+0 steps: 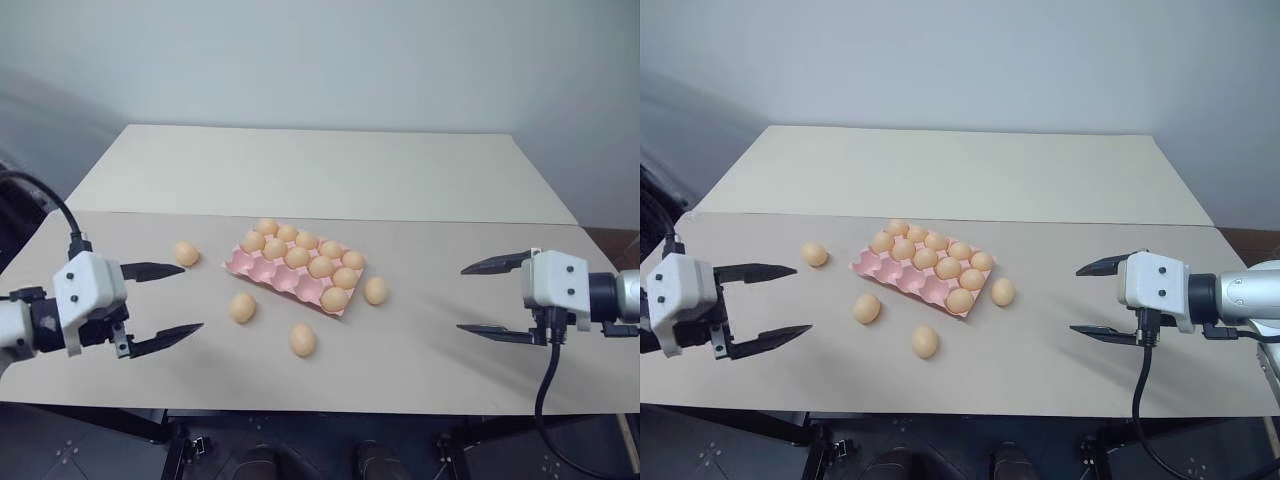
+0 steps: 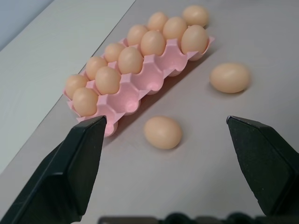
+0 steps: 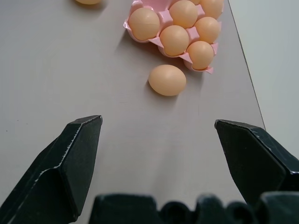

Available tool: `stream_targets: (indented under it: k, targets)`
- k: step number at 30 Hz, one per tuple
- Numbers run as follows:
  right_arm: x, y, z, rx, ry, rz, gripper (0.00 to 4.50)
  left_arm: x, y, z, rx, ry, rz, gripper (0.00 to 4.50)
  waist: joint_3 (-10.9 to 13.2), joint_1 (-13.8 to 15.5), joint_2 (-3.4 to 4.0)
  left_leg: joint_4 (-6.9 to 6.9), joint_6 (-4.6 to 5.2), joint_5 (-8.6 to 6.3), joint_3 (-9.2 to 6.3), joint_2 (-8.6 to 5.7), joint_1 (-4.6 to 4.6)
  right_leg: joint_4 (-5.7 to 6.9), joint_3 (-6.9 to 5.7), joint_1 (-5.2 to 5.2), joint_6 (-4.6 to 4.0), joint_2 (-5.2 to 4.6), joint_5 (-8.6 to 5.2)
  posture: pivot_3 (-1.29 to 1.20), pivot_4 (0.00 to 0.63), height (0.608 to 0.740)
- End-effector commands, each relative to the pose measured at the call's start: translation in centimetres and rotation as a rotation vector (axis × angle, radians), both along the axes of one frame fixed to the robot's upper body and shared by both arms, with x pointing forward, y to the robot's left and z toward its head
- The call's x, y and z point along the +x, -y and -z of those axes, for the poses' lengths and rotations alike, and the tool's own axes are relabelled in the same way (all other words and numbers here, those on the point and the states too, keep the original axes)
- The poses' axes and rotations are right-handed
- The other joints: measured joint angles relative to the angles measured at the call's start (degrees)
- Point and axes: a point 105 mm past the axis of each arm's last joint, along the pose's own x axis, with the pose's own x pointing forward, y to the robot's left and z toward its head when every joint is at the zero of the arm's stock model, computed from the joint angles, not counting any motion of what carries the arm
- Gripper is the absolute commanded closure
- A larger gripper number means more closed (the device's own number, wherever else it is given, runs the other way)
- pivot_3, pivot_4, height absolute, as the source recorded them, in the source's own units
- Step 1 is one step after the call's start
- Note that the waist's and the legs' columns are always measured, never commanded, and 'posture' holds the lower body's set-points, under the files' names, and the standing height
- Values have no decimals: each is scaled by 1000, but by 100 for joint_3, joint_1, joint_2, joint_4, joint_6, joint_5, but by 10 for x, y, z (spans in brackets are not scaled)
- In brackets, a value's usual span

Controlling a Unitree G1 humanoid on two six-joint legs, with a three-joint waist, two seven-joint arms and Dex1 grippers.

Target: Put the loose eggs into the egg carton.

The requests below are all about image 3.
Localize light brown egg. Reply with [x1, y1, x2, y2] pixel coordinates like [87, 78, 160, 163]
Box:
[74, 0, 103, 5]
[159, 25, 190, 56]
[148, 64, 187, 97]
[199, 0, 224, 20]
[186, 41, 214, 70]
[194, 16, 221, 44]
[128, 7, 161, 40]
[168, 0, 198, 29]

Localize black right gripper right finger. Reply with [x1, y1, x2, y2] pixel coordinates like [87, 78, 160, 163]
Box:
[214, 119, 299, 206]

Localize pink egg tray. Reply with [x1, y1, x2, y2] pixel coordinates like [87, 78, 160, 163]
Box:
[123, 0, 222, 75]

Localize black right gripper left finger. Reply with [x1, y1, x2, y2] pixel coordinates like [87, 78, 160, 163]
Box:
[0, 114, 103, 224]

